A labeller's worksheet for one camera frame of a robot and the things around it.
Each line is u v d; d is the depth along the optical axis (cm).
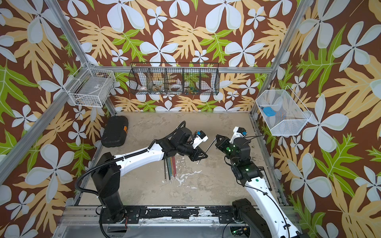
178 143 64
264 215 45
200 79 100
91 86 86
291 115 77
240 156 55
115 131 102
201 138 70
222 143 65
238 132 66
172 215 75
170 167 91
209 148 75
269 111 86
